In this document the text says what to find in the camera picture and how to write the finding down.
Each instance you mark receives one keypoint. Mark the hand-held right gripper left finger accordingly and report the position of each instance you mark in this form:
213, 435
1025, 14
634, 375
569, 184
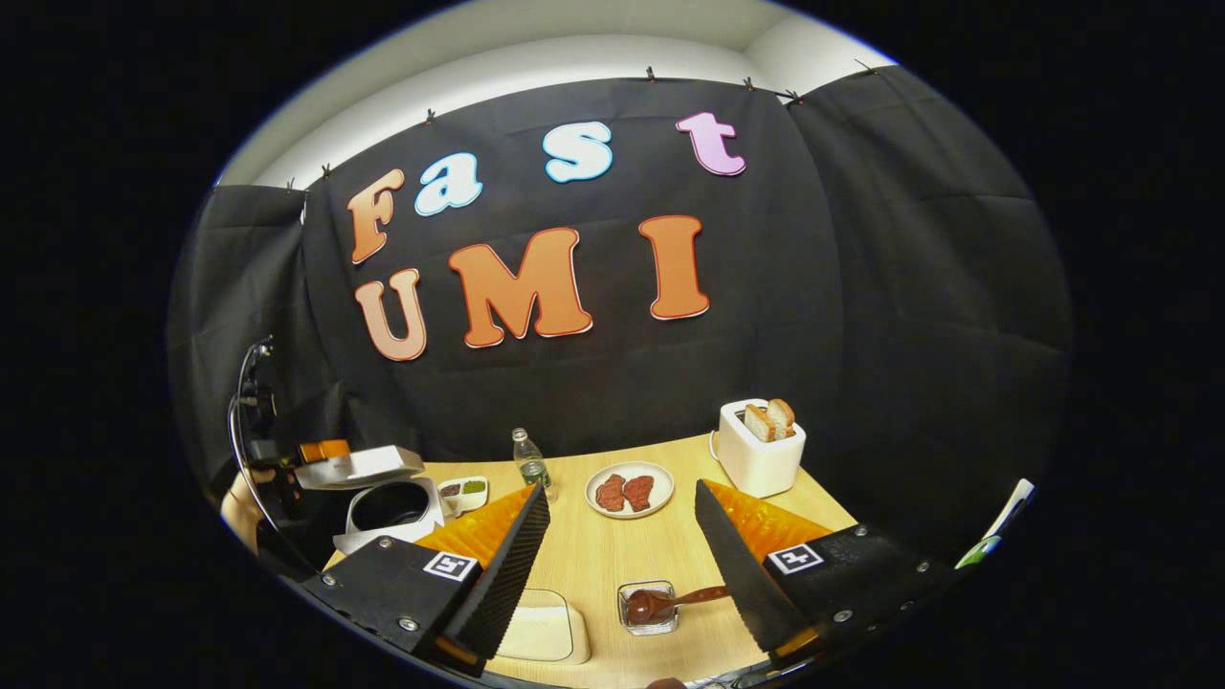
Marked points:
507, 584

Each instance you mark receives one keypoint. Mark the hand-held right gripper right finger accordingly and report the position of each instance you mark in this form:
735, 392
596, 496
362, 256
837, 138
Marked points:
742, 574

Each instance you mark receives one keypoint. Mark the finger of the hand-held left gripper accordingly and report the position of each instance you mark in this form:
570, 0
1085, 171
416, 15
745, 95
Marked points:
325, 450

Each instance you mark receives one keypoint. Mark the white rice cooker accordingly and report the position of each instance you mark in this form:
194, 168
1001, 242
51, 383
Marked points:
368, 469

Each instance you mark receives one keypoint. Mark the clear glass chopstick holder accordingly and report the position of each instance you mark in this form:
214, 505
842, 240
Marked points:
660, 627

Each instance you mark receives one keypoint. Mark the dark wooden spoon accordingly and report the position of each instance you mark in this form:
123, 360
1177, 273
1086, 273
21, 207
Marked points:
646, 605

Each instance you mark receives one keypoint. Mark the cream rectangular container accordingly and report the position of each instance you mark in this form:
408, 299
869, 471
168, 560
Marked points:
541, 632

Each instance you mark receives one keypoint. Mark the white divided bean tray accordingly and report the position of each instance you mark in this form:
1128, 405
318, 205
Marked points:
464, 498

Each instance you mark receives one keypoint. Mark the white toaster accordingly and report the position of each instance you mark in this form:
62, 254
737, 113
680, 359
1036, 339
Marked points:
761, 469

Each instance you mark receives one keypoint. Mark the white round plate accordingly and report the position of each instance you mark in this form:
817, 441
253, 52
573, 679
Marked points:
665, 488

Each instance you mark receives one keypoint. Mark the clear plastic water bottle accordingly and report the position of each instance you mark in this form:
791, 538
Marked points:
531, 469

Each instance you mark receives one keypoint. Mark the red meat slice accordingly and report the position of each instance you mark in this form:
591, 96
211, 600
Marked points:
638, 493
611, 493

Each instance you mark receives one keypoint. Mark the toast bread slice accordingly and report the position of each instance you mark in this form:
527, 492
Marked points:
759, 424
784, 416

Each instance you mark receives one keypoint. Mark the white green packet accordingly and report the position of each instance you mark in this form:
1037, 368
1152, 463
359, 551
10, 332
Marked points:
1005, 522

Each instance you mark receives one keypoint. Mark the black backdrop cloth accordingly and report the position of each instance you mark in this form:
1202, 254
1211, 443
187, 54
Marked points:
813, 287

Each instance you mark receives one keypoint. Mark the row of small cloth clips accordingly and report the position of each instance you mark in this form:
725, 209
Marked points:
651, 74

